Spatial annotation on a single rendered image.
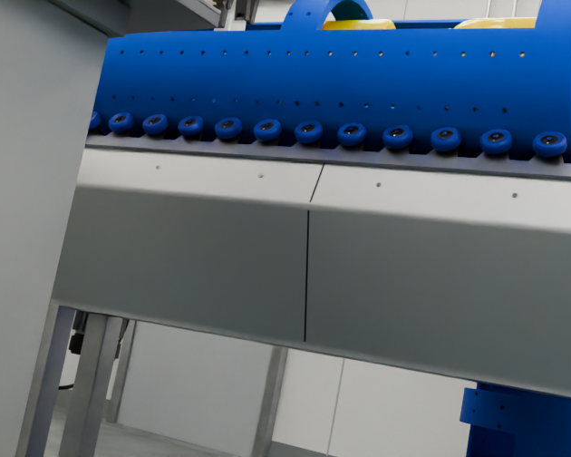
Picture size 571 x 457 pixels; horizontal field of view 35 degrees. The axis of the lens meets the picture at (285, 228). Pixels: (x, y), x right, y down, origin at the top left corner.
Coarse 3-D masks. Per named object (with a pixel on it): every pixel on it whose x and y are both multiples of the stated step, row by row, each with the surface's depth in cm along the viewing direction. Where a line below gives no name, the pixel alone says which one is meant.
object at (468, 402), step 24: (480, 384) 182; (480, 408) 165; (504, 408) 161; (528, 408) 159; (552, 408) 158; (480, 432) 182; (504, 432) 184; (528, 432) 158; (552, 432) 158; (480, 456) 182; (504, 456) 184; (528, 456) 158; (552, 456) 157
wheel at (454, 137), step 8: (440, 128) 134; (448, 128) 133; (432, 136) 132; (440, 136) 132; (448, 136) 132; (456, 136) 131; (432, 144) 132; (440, 144) 131; (448, 144) 131; (456, 144) 131
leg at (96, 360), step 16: (96, 320) 173; (112, 320) 173; (96, 336) 172; (112, 336) 174; (96, 352) 171; (112, 352) 174; (80, 368) 172; (96, 368) 171; (80, 384) 172; (96, 384) 171; (80, 400) 171; (96, 400) 171; (80, 416) 170; (96, 416) 172; (64, 432) 171; (80, 432) 169; (96, 432) 172; (64, 448) 170; (80, 448) 169
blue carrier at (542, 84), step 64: (320, 0) 146; (128, 64) 159; (192, 64) 152; (256, 64) 146; (320, 64) 141; (384, 64) 136; (448, 64) 131; (512, 64) 127; (384, 128) 139; (512, 128) 129
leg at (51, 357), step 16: (48, 320) 160; (64, 320) 162; (48, 336) 159; (64, 336) 162; (48, 352) 159; (64, 352) 162; (48, 368) 159; (32, 384) 159; (48, 384) 160; (32, 400) 158; (48, 400) 160; (32, 416) 157; (48, 416) 160; (32, 432) 157; (48, 432) 161; (16, 448) 157; (32, 448) 157
